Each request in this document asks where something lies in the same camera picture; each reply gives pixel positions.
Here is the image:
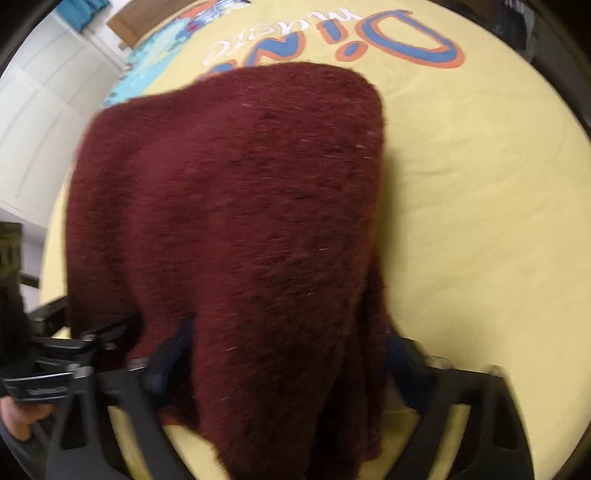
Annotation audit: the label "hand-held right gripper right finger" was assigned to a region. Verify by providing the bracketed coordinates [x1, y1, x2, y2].
[385, 333, 536, 480]

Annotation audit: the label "wooden door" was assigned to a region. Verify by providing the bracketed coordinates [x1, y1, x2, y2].
[106, 0, 161, 49]

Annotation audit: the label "white wardrobe doors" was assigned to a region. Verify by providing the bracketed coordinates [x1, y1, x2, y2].
[0, 11, 132, 227]

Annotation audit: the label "yellow printed blanket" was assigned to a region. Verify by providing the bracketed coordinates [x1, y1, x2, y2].
[39, 0, 591, 480]

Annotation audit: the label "person's left hand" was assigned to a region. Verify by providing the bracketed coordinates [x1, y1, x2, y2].
[0, 396, 52, 441]

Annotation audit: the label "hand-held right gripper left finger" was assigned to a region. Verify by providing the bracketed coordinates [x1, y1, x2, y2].
[45, 318, 197, 480]

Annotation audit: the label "blue curtain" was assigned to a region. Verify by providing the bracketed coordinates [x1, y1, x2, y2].
[65, 0, 110, 32]

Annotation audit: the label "maroon knit sweater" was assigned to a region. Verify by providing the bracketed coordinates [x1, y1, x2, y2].
[65, 61, 393, 480]

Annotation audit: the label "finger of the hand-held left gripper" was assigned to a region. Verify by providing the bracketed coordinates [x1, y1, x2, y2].
[0, 315, 141, 403]
[27, 296, 71, 334]

